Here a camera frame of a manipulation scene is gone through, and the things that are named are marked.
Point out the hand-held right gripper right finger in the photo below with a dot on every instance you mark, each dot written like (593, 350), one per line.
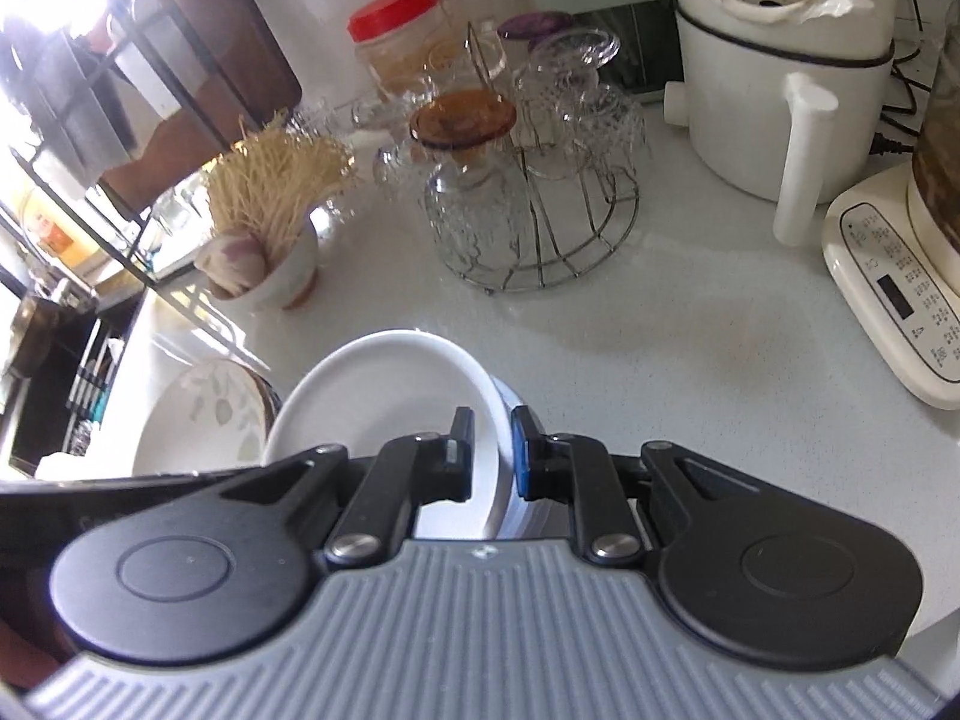
(523, 457)

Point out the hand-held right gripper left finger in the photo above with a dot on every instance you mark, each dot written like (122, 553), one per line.
(459, 457)

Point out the small white bowl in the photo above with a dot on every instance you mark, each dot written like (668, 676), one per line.
(360, 390)

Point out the large floral ceramic bowl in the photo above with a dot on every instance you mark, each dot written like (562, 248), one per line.
(180, 435)

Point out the floral ceramic plate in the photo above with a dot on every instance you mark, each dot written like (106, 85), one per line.
(268, 397)

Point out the small ceramic bowl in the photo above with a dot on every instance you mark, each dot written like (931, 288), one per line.
(289, 270)

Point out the amber-base glass cup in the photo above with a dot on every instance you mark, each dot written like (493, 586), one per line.
(469, 195)

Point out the clear glass cup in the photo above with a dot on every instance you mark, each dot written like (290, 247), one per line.
(577, 52)
(585, 127)
(386, 142)

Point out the bundle of wooden toothpicks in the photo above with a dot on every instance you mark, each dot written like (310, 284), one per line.
(270, 172)

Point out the cream blender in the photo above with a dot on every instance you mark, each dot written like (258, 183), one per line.
(892, 292)

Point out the white electric pot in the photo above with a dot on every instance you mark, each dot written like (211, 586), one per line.
(750, 105)

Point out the red-lid plastic jar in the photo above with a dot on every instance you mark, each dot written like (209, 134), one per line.
(394, 37)

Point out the pale green utensil holder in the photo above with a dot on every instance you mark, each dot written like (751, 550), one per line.
(600, 37)

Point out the purple-base glass cup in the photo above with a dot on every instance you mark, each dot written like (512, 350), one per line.
(534, 24)

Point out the brown cutting board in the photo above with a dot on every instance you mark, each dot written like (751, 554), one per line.
(217, 52)

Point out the black dish rack frame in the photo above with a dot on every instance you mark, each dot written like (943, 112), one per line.
(150, 67)

